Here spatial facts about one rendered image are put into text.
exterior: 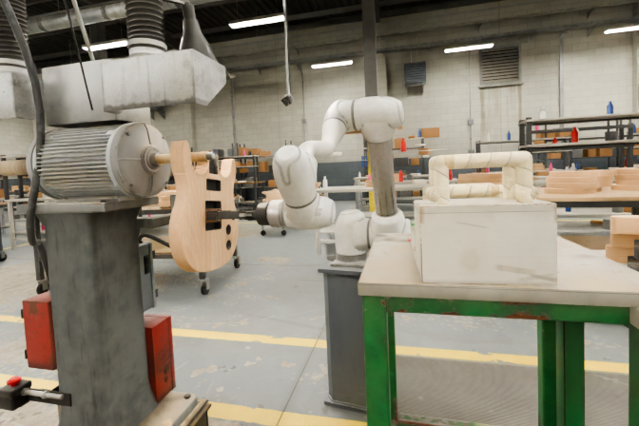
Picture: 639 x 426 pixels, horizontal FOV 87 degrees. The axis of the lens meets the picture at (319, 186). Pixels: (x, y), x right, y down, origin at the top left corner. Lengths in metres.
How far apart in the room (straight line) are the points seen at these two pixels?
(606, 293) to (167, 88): 1.11
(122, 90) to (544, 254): 1.13
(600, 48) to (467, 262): 13.03
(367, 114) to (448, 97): 10.91
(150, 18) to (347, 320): 1.47
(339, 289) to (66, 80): 1.37
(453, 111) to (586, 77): 3.85
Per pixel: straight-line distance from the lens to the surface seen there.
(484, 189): 0.97
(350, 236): 1.69
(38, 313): 1.55
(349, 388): 1.95
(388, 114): 1.38
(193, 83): 1.00
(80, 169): 1.30
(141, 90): 1.09
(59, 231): 1.41
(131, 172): 1.20
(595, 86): 13.44
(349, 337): 1.81
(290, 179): 0.91
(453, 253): 0.80
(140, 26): 1.18
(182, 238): 1.06
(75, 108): 1.37
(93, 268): 1.34
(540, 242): 0.84
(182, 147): 1.09
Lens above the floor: 1.19
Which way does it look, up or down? 3 degrees down
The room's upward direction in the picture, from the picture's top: 3 degrees counter-clockwise
